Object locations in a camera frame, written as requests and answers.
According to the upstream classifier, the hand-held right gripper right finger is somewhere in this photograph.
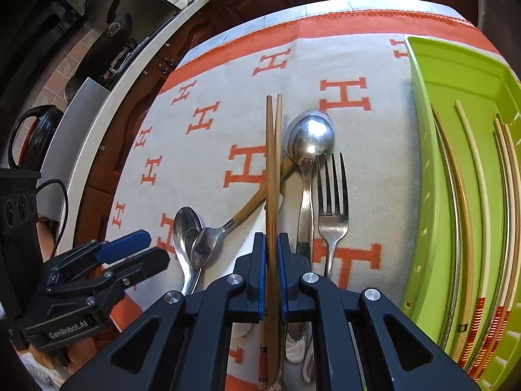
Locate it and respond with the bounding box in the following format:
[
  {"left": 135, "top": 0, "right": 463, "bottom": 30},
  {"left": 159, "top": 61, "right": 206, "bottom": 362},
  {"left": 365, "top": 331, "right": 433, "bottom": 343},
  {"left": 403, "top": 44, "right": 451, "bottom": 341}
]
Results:
[{"left": 278, "top": 232, "right": 483, "bottom": 391}]

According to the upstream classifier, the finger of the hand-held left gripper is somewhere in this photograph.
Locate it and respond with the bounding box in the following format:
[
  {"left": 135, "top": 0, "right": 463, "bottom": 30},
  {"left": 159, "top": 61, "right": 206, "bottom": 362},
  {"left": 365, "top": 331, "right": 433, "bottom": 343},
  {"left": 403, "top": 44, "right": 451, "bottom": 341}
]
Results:
[
  {"left": 42, "top": 230, "right": 152, "bottom": 291},
  {"left": 43, "top": 247, "right": 171, "bottom": 309}
]

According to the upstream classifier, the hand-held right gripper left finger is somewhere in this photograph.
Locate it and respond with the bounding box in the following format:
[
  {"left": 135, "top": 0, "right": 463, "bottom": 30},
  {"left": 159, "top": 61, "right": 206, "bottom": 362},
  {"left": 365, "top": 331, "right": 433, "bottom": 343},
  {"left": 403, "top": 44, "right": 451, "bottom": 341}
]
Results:
[{"left": 59, "top": 232, "right": 268, "bottom": 391}]

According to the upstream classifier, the steel soup spoon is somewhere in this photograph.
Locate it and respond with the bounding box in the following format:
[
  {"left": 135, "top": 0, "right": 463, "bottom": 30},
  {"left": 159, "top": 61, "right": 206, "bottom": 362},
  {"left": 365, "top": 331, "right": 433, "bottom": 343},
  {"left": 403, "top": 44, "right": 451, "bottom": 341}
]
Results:
[{"left": 173, "top": 206, "right": 205, "bottom": 297}]

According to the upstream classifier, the small spoon with wooden handle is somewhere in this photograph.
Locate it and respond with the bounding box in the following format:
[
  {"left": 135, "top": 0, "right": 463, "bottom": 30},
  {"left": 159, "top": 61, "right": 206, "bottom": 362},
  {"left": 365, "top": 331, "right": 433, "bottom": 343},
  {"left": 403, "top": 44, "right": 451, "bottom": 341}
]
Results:
[{"left": 190, "top": 158, "right": 296, "bottom": 270}]

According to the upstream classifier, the brown wooden chopstick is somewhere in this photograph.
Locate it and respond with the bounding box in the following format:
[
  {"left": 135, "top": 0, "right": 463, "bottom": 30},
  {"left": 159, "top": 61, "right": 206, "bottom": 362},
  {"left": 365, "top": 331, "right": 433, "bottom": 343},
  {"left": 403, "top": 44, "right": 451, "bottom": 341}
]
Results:
[
  {"left": 259, "top": 95, "right": 274, "bottom": 390},
  {"left": 270, "top": 94, "right": 284, "bottom": 387}
]

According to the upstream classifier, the large steel spoon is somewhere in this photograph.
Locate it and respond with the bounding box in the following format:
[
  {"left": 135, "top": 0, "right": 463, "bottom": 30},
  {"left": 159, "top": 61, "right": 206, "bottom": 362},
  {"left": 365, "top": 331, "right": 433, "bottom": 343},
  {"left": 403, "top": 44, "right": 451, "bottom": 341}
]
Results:
[{"left": 284, "top": 109, "right": 335, "bottom": 384}]

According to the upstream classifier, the steel chopstick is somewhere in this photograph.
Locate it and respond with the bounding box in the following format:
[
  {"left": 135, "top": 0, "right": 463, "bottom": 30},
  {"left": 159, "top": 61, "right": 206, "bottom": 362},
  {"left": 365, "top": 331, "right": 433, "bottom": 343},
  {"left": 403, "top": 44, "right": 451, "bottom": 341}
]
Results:
[{"left": 436, "top": 124, "right": 462, "bottom": 347}]

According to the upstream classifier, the green plastic utensil tray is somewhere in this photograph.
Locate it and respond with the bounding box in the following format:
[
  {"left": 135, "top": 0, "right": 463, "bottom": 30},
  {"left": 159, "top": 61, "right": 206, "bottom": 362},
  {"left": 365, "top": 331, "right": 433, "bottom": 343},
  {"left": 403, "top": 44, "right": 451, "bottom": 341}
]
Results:
[{"left": 401, "top": 36, "right": 521, "bottom": 391}]

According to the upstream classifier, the person's left forearm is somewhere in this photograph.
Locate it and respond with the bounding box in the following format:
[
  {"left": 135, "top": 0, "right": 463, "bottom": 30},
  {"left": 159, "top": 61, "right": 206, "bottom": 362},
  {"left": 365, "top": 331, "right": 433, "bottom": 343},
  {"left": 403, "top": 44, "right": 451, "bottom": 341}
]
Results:
[{"left": 18, "top": 350, "right": 66, "bottom": 389}]

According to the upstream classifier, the person's left hand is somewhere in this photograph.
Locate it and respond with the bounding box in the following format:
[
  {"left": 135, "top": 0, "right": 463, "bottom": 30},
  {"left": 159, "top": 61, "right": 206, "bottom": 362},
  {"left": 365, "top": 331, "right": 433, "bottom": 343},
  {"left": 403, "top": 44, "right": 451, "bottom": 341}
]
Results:
[{"left": 67, "top": 326, "right": 110, "bottom": 374}]

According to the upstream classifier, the steel fork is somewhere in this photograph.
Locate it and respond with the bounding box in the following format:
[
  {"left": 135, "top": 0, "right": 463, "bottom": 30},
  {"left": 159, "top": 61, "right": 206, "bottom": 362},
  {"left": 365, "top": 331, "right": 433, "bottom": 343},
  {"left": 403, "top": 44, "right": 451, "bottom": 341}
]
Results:
[{"left": 315, "top": 152, "right": 350, "bottom": 278}]

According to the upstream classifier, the stainless steel panel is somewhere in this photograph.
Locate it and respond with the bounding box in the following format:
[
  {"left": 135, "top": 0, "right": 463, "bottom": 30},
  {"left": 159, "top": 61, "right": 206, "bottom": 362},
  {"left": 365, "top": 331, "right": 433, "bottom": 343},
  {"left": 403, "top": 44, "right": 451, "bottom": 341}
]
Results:
[{"left": 41, "top": 77, "right": 110, "bottom": 218}]

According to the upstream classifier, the dark round pot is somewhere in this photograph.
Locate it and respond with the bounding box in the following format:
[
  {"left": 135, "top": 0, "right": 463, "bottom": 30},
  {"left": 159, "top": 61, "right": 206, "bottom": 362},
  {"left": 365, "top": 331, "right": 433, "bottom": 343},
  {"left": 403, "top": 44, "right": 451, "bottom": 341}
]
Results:
[{"left": 64, "top": 77, "right": 88, "bottom": 104}]

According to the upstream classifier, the orange and white printed cloth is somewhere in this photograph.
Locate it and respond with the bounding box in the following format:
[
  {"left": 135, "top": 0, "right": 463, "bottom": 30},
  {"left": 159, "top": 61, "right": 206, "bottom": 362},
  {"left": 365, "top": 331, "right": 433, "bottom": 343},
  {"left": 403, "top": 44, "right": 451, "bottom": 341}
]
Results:
[{"left": 108, "top": 8, "right": 505, "bottom": 391}]

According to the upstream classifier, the white printed tablecloth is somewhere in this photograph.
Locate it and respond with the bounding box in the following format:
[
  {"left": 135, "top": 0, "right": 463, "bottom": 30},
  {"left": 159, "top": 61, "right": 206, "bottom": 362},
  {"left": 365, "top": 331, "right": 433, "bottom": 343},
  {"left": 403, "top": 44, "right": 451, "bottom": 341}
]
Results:
[{"left": 177, "top": 0, "right": 475, "bottom": 66}]

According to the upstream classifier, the grey cabinet appliance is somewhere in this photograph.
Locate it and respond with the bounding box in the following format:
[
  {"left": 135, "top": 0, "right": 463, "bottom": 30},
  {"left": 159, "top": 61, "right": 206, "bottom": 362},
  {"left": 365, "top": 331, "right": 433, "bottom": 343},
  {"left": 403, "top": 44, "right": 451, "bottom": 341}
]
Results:
[{"left": 474, "top": 0, "right": 521, "bottom": 33}]

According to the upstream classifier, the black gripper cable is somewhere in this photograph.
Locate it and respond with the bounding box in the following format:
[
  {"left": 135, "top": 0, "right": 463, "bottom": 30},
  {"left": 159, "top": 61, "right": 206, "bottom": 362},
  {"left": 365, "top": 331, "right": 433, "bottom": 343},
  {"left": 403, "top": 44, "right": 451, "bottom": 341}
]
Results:
[{"left": 36, "top": 178, "right": 69, "bottom": 253}]

